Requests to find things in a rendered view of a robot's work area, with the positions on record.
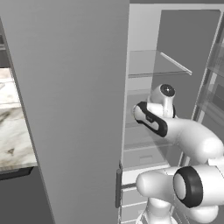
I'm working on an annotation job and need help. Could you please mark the grey wall cupboard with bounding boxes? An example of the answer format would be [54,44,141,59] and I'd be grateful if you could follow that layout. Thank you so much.
[0,17,12,70]

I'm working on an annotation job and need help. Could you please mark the dark grey fridge handle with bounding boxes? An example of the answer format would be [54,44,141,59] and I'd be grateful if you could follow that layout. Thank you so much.
[115,159,123,209]

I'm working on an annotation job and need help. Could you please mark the fridge door with clear racks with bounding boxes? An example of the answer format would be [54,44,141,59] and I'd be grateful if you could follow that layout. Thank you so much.
[171,11,224,224]

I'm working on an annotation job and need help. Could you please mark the grey fridge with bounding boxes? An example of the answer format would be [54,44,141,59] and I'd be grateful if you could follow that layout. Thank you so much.
[117,0,224,224]

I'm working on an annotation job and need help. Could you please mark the clear glass fridge shelf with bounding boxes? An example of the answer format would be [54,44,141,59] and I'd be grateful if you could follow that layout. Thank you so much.
[128,49,193,79]
[122,122,176,152]

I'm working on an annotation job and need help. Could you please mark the dark grey base cupboard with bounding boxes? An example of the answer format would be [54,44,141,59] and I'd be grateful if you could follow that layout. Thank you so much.
[0,165,55,224]

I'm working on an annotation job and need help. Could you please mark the white fridge drawer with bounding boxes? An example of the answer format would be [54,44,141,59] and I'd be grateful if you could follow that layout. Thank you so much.
[117,163,176,224]

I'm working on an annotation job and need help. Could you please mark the plain grey fridge door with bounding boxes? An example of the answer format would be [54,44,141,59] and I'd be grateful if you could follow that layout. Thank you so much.
[0,0,131,224]

